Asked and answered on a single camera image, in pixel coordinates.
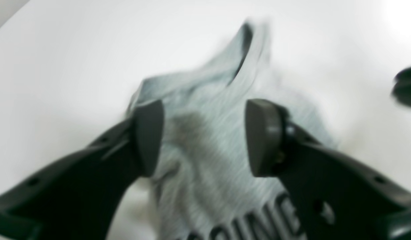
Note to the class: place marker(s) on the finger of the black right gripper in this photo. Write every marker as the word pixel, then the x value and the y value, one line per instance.
pixel 402 88

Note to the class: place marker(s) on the grey T-shirt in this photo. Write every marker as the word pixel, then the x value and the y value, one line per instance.
pixel 202 186

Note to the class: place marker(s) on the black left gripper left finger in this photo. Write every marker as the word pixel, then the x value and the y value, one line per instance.
pixel 76 197

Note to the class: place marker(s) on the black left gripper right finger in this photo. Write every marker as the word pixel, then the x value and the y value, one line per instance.
pixel 335 196

